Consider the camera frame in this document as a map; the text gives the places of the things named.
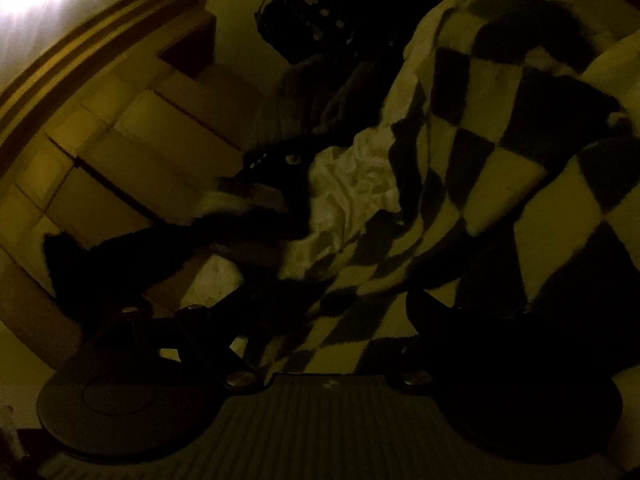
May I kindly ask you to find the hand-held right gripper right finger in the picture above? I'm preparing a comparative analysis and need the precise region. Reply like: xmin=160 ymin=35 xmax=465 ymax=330
xmin=397 ymin=287 xmax=556 ymax=392

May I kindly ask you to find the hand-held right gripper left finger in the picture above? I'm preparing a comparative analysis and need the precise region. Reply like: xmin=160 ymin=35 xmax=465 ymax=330
xmin=82 ymin=302 xmax=268 ymax=393

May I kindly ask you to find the panelled wooden wardrobe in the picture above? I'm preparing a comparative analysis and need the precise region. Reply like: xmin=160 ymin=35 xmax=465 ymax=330
xmin=0 ymin=10 xmax=268 ymax=321

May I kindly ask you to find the black perforated basket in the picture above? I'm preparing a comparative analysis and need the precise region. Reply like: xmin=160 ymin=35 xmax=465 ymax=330
xmin=256 ymin=0 xmax=403 ymax=63

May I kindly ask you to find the black white checkered cloth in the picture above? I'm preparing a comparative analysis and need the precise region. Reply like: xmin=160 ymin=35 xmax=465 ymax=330
xmin=240 ymin=0 xmax=640 ymax=376

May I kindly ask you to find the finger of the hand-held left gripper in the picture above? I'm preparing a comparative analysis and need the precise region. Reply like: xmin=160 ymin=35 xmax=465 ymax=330
xmin=241 ymin=129 xmax=363 ymax=183

